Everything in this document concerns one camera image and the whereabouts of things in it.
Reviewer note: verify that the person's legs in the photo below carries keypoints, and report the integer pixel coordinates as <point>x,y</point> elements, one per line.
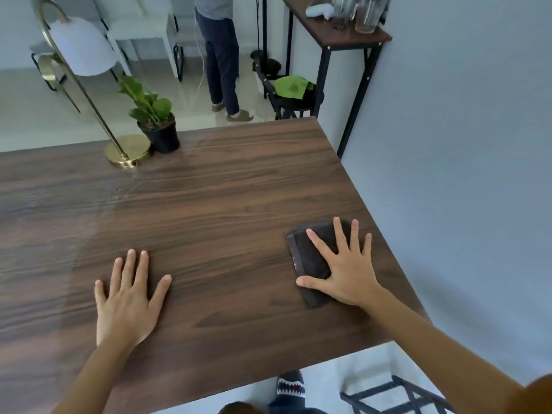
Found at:
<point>297,407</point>

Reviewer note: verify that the person's right forearm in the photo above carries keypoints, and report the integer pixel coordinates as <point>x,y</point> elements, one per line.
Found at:
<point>440,357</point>

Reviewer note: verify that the wooden console table black legs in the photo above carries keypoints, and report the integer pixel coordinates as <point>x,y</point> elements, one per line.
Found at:
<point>340,36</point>

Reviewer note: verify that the person's orange sleeve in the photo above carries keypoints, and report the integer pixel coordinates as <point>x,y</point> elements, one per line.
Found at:
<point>532,398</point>

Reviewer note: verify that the small plant black pot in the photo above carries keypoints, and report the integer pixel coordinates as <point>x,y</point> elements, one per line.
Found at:
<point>166,137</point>

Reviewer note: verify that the person's left forearm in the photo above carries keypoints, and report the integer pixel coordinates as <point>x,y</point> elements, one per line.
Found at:
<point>95,383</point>

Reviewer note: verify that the black folding frame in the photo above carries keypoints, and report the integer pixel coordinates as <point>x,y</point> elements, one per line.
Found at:
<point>405,385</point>

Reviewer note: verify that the person's right shark slipper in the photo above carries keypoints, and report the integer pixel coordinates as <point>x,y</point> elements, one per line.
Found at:
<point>291,385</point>

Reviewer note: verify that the white side table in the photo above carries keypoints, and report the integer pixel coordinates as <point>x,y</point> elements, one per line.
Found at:
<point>138,27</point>

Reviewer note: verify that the gold lamp white shade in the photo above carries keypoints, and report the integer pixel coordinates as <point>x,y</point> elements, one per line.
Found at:
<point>127,150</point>

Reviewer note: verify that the black stool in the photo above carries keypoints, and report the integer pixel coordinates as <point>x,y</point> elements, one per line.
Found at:
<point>280,105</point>

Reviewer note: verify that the clear drinking glass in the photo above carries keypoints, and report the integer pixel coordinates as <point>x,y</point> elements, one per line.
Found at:
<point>343,10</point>

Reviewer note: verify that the dark grey cleaning cloth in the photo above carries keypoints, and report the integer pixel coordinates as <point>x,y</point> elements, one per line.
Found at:
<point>306,258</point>

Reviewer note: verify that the green cloth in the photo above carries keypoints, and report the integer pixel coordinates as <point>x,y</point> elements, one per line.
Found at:
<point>293,87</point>

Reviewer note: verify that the clear glass pitcher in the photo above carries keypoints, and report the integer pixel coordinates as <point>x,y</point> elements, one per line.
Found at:
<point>370,15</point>

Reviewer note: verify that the person's right hand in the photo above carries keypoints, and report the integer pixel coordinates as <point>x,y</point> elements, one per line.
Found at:
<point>349,275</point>

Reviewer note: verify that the white handheld controller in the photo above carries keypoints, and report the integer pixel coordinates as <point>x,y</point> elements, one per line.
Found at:
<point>319,11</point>

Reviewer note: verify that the person's left hand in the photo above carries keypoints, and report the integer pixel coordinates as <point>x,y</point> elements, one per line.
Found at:
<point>125,314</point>

